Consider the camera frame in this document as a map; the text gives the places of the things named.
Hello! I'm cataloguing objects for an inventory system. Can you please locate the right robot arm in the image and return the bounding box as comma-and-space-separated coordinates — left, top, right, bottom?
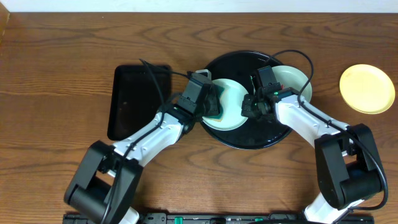
241, 66, 388, 223

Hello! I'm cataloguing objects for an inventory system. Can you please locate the green yellow sponge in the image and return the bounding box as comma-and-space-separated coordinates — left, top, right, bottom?
203, 84, 224, 120

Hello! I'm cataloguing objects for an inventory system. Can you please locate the light green plate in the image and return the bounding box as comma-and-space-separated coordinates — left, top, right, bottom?
203, 78, 248, 131
272, 65, 312, 106

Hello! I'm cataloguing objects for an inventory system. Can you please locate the round black tray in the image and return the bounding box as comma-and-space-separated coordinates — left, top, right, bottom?
201, 50, 292, 149

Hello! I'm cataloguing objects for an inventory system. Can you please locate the yellow plastic plate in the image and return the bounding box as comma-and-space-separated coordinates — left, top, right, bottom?
339, 64, 396, 114

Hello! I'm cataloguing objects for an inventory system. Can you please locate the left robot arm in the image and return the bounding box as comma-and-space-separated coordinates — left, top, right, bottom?
63, 69, 220, 223

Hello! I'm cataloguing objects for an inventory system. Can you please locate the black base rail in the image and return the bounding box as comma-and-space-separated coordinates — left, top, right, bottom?
62, 213, 375, 224

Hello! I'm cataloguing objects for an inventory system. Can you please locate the black rectangular sponge tray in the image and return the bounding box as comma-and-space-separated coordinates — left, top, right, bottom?
107, 65, 172, 141

